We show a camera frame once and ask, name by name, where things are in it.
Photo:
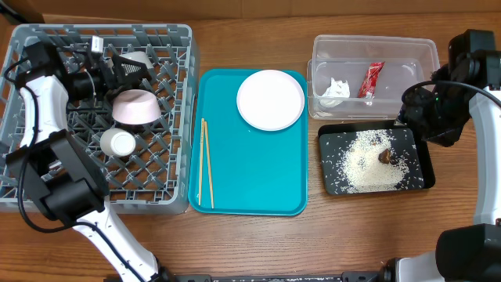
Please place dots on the white tissue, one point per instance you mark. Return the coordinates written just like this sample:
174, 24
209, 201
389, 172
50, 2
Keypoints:
335, 93

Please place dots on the large white plate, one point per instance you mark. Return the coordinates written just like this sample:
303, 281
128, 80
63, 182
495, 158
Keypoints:
270, 100

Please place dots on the brown meat piece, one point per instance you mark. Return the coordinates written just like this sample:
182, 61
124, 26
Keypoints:
385, 157

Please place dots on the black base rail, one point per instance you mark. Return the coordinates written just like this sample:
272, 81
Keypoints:
363, 276

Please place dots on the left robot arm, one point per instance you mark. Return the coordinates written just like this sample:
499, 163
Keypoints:
59, 186

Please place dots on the grey dish rack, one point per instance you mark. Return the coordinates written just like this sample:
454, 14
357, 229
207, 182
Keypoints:
154, 179

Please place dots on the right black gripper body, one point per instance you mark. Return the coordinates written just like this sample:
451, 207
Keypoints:
409, 116

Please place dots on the wooden chopstick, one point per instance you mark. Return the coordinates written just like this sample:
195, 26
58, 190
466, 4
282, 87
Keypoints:
209, 170
201, 161

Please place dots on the grey-green bowl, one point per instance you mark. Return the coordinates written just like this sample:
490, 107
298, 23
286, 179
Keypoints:
138, 56

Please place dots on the pink shallow bowl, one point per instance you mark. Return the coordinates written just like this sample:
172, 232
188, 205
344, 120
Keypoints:
136, 107

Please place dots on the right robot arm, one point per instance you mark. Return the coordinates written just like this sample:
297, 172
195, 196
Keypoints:
466, 88

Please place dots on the black waste tray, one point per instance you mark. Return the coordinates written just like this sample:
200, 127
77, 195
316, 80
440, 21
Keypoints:
426, 172

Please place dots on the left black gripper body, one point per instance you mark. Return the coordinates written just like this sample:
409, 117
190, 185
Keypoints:
102, 84

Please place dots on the teal serving tray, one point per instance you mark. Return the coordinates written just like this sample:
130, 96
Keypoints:
254, 172

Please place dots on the red snack wrapper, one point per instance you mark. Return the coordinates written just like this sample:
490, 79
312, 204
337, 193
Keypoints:
367, 88

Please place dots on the cooked white rice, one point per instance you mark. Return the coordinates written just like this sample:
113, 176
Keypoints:
368, 164

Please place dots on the white small cup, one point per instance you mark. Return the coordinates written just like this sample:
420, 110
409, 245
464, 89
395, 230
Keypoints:
116, 142

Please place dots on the clear plastic bin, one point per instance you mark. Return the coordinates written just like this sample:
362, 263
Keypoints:
347, 58

